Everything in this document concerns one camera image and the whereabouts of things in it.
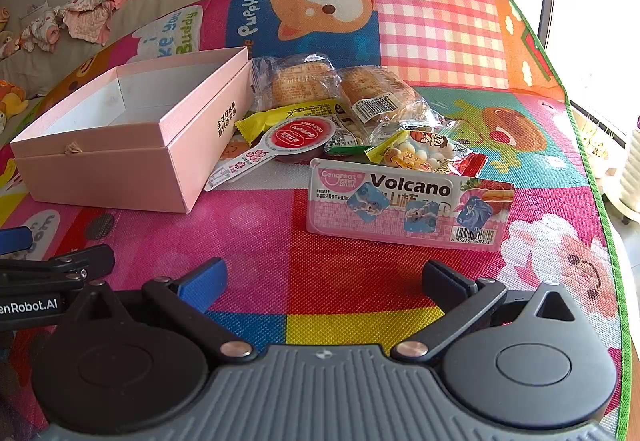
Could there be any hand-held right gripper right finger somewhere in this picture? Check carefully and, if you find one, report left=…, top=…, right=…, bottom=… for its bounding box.
left=390, top=259, right=578, bottom=363

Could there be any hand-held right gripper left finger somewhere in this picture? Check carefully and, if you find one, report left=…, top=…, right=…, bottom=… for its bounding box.
left=65, top=257, right=255, bottom=364

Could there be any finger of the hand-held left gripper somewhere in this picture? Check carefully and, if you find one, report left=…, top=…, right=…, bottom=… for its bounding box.
left=0, top=226, right=32, bottom=253
left=0, top=243, right=116, bottom=292

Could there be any pink biscuit stick packet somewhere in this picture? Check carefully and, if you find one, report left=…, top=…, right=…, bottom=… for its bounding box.
left=306, top=158, right=516, bottom=253

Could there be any pink cardboard box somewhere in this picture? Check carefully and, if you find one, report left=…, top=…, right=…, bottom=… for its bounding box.
left=10, top=47, right=253, bottom=214

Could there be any clear ball candy packet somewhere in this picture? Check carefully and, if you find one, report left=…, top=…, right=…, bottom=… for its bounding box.
left=365, top=123, right=489, bottom=180

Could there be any small white candy wrapper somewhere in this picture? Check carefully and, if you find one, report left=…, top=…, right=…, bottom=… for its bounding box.
left=204, top=117, right=337, bottom=192

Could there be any yellow puffed grain bar packet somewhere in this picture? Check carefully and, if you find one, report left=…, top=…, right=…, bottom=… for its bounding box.
left=235, top=100, right=373, bottom=152

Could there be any clear bread packet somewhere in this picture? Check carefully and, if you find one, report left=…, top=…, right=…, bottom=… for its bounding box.
left=250, top=53, right=342, bottom=114
left=332, top=66, right=432, bottom=132

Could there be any colourful cartoon play mat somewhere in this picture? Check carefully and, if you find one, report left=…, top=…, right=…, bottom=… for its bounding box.
left=0, top=0, right=634, bottom=441

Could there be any orange plush toy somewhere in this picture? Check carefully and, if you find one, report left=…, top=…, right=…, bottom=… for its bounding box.
left=0, top=80, right=29, bottom=122

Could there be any white ribbed container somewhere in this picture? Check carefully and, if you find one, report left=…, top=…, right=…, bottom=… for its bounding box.
left=619, top=123, right=640, bottom=212

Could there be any pile of pink baby clothes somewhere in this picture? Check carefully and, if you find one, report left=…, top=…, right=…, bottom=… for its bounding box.
left=19, top=0, right=145, bottom=54

